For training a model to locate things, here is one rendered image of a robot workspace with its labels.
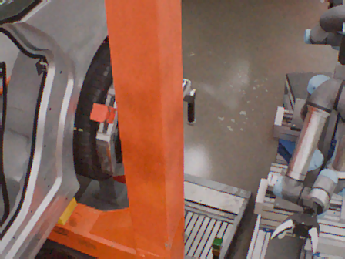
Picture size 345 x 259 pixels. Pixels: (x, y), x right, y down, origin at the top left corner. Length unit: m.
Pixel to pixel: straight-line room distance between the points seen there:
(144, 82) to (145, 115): 0.13
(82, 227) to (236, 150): 1.50
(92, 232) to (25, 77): 0.73
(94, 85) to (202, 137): 1.49
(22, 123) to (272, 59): 2.53
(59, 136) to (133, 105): 0.64
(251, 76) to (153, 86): 2.69
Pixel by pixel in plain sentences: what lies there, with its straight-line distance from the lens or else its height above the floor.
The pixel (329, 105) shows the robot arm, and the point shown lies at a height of 1.39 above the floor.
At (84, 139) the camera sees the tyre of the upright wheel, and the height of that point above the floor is 0.97.
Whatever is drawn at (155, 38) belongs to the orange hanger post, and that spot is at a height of 1.82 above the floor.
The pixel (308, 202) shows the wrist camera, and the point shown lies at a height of 1.32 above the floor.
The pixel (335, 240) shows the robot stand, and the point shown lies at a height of 0.73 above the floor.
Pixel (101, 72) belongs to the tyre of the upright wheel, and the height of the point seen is 1.17.
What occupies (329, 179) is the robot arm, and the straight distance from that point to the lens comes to 1.94.
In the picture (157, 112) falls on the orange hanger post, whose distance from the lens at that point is 1.68.
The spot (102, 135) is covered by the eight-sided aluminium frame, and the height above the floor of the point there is 0.98.
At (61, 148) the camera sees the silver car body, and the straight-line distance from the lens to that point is 2.30.
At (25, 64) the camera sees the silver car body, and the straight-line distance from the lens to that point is 2.42.
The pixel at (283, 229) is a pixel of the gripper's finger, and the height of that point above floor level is 1.23.
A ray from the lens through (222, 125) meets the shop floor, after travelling 3.85.
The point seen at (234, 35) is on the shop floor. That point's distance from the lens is 4.69.
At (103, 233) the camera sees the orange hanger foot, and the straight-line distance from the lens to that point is 2.42.
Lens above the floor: 2.69
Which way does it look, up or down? 46 degrees down
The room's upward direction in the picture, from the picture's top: 4 degrees counter-clockwise
